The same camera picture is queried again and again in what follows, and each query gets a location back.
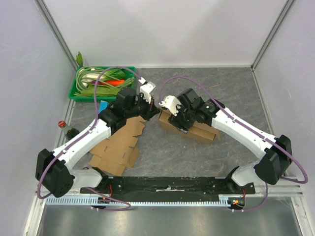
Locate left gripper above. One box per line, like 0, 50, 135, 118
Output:
125, 92, 160, 121

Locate large cardboard box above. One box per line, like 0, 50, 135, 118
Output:
158, 110, 221, 144

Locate small cardboard box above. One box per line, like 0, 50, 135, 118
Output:
90, 117, 145, 176

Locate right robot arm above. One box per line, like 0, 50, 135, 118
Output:
160, 88, 292, 194

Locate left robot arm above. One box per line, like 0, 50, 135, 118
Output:
35, 83, 159, 199

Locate blue rectangular box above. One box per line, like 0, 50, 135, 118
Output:
98, 100, 108, 114

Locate green asparagus bundle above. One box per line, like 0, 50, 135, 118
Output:
116, 77, 135, 89

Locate orange toy carrot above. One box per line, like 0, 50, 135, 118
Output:
105, 80, 125, 87

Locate green lettuce leaf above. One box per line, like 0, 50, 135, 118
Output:
78, 87, 120, 97

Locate white toy radish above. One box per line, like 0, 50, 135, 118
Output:
81, 73, 99, 88

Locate green long beans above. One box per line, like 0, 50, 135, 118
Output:
75, 66, 103, 92

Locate dark soda bottle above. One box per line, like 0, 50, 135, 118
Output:
58, 120, 79, 141

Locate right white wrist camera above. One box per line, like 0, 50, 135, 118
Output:
159, 95, 182, 116

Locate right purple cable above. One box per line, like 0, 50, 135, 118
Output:
158, 75, 309, 212

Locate purple cable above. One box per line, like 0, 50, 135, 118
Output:
158, 75, 309, 212
36, 65, 148, 212

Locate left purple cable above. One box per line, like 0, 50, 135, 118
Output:
36, 65, 148, 212

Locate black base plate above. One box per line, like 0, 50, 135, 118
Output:
95, 177, 255, 201

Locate slotted cable duct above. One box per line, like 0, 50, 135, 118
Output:
45, 195, 241, 207

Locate left aluminium frame post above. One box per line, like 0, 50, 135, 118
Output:
34, 0, 78, 70

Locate aluminium frame post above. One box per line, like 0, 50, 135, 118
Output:
34, 0, 78, 70
251, 0, 298, 72

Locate right aluminium frame post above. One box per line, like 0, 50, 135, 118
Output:
251, 0, 298, 72

